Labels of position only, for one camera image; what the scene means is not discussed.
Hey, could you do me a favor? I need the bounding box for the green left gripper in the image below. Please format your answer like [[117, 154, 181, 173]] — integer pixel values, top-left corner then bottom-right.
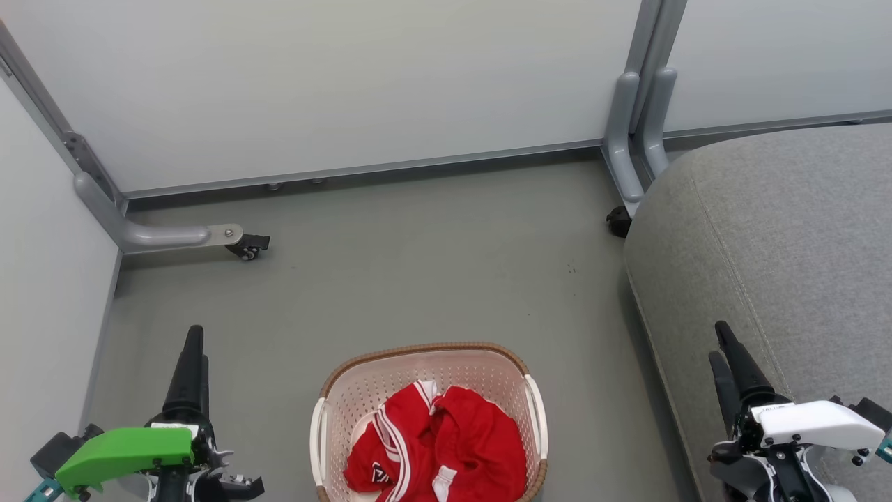
[[56, 324, 266, 502]]

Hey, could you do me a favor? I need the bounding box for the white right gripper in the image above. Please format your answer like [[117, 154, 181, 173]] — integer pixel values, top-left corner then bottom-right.
[[708, 320, 886, 502]]

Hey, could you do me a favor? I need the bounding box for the red and white jersey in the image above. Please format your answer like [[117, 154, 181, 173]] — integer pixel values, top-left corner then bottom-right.
[[344, 380, 528, 502]]

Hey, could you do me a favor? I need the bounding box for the grey fabric sofa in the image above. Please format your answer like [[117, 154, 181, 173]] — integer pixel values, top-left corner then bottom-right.
[[622, 123, 892, 502]]

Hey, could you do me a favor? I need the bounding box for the grey partition foot with plate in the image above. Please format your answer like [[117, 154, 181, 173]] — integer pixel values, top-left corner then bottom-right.
[[73, 172, 245, 254]]

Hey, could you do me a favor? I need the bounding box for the cream perforated laundry basket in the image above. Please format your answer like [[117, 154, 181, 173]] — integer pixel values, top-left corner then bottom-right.
[[309, 341, 549, 502]]

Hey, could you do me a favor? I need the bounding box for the grey curved partition foot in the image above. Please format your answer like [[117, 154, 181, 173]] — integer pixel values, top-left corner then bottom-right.
[[602, 71, 647, 218]]

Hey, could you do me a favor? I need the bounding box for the grey metal partition rail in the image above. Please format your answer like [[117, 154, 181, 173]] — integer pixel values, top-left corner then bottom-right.
[[122, 138, 604, 201], [662, 109, 892, 139]]

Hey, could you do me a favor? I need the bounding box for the grey metal partition post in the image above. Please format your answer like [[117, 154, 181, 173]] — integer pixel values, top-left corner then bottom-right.
[[626, 0, 689, 135], [0, 20, 130, 213]]

